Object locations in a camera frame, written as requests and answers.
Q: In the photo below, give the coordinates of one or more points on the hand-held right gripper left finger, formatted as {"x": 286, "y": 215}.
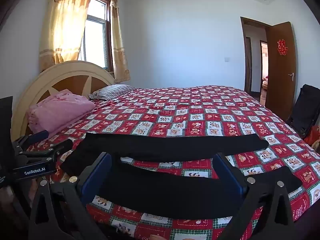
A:
{"x": 98, "y": 177}

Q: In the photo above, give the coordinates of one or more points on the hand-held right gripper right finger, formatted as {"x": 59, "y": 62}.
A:
{"x": 228, "y": 177}

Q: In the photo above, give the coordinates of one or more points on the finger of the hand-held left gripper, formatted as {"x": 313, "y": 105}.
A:
{"x": 37, "y": 136}
{"x": 61, "y": 145}

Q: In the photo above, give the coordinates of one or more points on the black pants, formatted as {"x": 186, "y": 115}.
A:
{"x": 162, "y": 142}

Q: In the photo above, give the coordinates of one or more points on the folded pink blanket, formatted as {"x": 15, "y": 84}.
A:
{"x": 60, "y": 110}

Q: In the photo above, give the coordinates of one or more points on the cream and brown headboard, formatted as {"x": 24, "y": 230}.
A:
{"x": 37, "y": 82}

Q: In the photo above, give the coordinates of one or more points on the red printed checkered quilt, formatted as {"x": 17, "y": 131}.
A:
{"x": 200, "y": 110}

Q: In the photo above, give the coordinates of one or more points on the striped pillow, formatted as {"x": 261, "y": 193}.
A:
{"x": 112, "y": 91}

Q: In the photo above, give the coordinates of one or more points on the orange red bag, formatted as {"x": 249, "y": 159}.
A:
{"x": 313, "y": 136}

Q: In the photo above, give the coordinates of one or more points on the black luggage bag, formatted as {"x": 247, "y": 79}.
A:
{"x": 305, "y": 110}

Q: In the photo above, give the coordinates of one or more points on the brown wooden door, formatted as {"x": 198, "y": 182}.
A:
{"x": 277, "y": 85}

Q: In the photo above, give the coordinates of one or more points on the wide yellow curtain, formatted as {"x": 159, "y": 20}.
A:
{"x": 62, "y": 30}

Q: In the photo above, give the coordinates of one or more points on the brown framed window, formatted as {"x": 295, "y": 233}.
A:
{"x": 97, "y": 37}

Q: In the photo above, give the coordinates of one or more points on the red paper door decoration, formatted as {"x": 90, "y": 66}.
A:
{"x": 281, "y": 47}

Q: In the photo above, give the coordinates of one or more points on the brown door frame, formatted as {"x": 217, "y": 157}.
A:
{"x": 243, "y": 55}

